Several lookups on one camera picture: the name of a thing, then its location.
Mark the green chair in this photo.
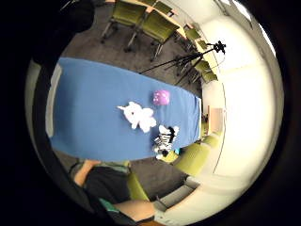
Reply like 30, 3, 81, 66
124, 10, 181, 62
126, 170, 151, 202
193, 59, 219, 85
100, 0, 148, 44
183, 27, 202, 42

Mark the black camera on tripod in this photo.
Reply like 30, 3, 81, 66
138, 40, 228, 87

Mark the zebra plush toy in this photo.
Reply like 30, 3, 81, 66
151, 124, 181, 160

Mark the blue tablecloth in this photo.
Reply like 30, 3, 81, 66
46, 56, 202, 163

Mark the green sofa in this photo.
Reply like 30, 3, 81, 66
168, 133, 223, 177

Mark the long wooden table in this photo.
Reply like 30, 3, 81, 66
104, 0, 190, 40

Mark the purple plush ball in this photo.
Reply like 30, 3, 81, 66
152, 89, 171, 106

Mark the white plush toy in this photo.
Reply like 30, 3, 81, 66
117, 101, 158, 134

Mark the the person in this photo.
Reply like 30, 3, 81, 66
69, 158, 158, 226

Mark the wooden door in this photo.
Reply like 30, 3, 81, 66
208, 107, 225, 135

